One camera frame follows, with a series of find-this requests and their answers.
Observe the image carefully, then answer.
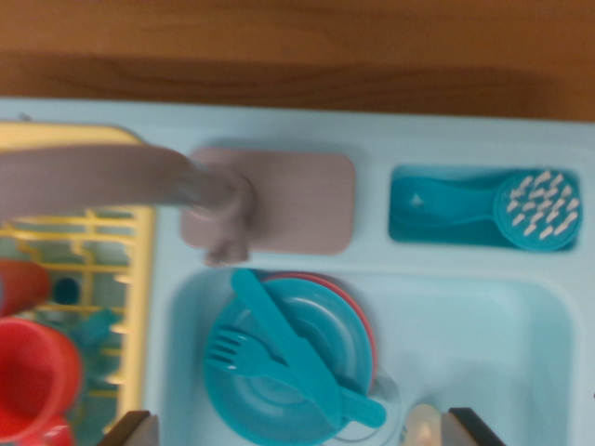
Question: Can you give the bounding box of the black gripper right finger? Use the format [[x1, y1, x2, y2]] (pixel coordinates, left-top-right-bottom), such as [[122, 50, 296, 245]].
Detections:
[[440, 407, 506, 446]]

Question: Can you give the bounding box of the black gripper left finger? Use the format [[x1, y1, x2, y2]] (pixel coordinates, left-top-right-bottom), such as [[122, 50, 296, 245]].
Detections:
[[95, 411, 161, 446]]

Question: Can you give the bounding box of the light blue toy sink unit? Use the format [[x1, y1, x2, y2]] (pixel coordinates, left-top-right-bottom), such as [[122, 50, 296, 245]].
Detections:
[[0, 96, 595, 446]]

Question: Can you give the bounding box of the teal toy cup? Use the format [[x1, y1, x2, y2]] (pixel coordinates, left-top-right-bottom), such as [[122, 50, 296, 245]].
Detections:
[[69, 308, 120, 349]]

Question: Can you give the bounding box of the red toy cup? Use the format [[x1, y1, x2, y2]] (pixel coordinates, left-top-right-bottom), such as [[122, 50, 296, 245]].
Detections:
[[0, 318, 85, 446], [0, 259, 51, 317]]

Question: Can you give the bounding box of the teal toy fork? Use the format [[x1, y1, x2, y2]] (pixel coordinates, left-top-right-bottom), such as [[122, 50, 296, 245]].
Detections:
[[206, 328, 388, 429]]

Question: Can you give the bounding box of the red toy plate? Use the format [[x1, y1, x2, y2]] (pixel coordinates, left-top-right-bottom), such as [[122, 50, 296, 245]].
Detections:
[[262, 271, 377, 391]]

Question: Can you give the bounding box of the teal toy plate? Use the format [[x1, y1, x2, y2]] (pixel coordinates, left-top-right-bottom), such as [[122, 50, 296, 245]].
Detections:
[[203, 280, 373, 438]]

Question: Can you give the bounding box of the yellow dish rack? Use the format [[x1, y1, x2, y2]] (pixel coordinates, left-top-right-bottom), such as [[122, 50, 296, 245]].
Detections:
[[0, 121, 155, 419]]

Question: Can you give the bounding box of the teal toy knife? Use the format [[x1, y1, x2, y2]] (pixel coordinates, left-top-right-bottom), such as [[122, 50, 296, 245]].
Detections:
[[231, 269, 343, 429]]

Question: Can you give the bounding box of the teal brush with white bristles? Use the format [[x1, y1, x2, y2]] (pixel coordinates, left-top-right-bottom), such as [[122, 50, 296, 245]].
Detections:
[[392, 170, 582, 253]]

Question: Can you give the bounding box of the grey toy faucet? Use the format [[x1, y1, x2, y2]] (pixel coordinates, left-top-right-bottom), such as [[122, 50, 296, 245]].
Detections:
[[0, 143, 256, 269]]

